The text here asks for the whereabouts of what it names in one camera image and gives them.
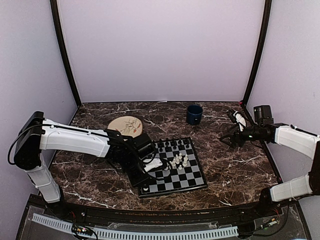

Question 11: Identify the black left frame post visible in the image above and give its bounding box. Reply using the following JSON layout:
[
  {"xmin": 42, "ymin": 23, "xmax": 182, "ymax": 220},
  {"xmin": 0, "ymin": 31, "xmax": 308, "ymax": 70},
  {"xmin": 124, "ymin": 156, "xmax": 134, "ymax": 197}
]
[{"xmin": 49, "ymin": 0, "xmax": 82, "ymax": 108}]

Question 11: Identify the black and white chessboard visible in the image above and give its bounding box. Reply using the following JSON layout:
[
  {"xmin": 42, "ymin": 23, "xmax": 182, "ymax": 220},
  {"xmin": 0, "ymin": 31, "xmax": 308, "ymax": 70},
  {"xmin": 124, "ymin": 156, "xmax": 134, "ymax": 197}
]
[{"xmin": 138, "ymin": 137, "xmax": 208, "ymax": 198}]

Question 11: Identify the white slotted cable duct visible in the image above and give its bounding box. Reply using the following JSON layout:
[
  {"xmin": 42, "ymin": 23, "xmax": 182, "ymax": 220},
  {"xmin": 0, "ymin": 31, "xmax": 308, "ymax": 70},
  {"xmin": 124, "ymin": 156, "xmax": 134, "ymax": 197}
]
[{"xmin": 31, "ymin": 213, "xmax": 239, "ymax": 240}]

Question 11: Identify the black front rail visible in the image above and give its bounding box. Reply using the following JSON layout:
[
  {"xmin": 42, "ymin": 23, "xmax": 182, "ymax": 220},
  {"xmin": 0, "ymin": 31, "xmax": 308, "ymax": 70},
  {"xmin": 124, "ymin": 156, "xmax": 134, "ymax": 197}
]
[{"xmin": 66, "ymin": 203, "xmax": 261, "ymax": 224}]

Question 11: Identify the blue enamel mug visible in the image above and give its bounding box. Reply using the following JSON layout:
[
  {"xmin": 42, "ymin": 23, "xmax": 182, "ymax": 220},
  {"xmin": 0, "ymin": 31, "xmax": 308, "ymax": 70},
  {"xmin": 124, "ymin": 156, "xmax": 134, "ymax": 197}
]
[{"xmin": 186, "ymin": 104, "xmax": 203, "ymax": 126}]

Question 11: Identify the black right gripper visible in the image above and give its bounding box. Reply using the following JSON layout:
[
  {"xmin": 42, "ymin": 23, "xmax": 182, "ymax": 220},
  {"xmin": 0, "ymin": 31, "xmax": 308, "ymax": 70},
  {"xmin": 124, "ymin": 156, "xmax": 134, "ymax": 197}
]
[{"xmin": 220, "ymin": 122, "xmax": 263, "ymax": 149}]

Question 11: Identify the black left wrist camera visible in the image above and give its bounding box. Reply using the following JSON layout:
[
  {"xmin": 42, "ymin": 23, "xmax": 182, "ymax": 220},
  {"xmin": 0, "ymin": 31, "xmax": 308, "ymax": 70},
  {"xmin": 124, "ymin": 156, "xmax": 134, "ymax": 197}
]
[{"xmin": 133, "ymin": 133, "xmax": 155, "ymax": 160}]

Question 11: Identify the black frame post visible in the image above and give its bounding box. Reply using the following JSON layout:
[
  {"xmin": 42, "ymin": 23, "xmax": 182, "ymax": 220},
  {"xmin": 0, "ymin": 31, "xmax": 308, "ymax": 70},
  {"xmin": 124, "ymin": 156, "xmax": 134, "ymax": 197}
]
[
  {"xmin": 49, "ymin": 0, "xmax": 82, "ymax": 108},
  {"xmin": 241, "ymin": 0, "xmax": 272, "ymax": 106}
]

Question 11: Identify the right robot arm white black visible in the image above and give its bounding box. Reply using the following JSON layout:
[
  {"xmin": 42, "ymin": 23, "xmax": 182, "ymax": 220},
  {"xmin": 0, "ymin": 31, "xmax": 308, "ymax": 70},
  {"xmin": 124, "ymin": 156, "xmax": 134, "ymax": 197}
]
[{"xmin": 219, "ymin": 123, "xmax": 320, "ymax": 217}]

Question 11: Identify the small green circuit board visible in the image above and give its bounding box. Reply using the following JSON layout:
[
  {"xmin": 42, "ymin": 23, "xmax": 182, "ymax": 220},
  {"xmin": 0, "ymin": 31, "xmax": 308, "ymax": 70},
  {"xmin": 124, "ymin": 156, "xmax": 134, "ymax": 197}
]
[{"xmin": 71, "ymin": 224, "xmax": 92, "ymax": 236}]

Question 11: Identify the white chess queen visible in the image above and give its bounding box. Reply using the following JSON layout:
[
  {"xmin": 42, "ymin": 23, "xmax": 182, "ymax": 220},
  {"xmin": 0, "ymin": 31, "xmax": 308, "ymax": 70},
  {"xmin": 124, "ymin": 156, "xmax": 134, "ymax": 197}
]
[{"xmin": 182, "ymin": 154, "xmax": 189, "ymax": 167}]

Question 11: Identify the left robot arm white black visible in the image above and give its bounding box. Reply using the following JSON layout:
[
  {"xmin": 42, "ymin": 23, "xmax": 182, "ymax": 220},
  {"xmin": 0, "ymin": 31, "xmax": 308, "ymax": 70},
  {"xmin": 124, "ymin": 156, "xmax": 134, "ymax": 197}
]
[{"xmin": 7, "ymin": 111, "xmax": 162, "ymax": 218}]

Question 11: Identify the cream plate with bird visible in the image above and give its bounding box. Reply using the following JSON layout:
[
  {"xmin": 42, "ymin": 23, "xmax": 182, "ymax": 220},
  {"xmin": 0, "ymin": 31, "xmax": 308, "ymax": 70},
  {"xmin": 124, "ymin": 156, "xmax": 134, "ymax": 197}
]
[{"xmin": 107, "ymin": 116, "xmax": 143, "ymax": 138}]

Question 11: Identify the black right frame post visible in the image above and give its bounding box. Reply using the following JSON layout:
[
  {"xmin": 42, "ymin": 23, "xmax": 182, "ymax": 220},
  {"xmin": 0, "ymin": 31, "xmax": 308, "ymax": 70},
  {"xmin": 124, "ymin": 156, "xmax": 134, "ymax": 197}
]
[{"xmin": 241, "ymin": 0, "xmax": 272, "ymax": 106}]

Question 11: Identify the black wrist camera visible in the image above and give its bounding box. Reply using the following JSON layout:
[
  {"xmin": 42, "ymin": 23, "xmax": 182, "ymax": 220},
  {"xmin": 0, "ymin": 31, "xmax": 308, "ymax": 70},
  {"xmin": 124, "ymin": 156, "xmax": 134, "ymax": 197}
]
[
  {"xmin": 253, "ymin": 105, "xmax": 274, "ymax": 127},
  {"xmin": 133, "ymin": 133, "xmax": 155, "ymax": 160}
]

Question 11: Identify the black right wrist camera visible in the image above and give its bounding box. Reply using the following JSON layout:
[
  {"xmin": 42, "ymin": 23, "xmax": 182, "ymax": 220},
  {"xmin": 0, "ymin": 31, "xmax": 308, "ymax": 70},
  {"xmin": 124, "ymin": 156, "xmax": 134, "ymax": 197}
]
[{"xmin": 253, "ymin": 105, "xmax": 274, "ymax": 127}]

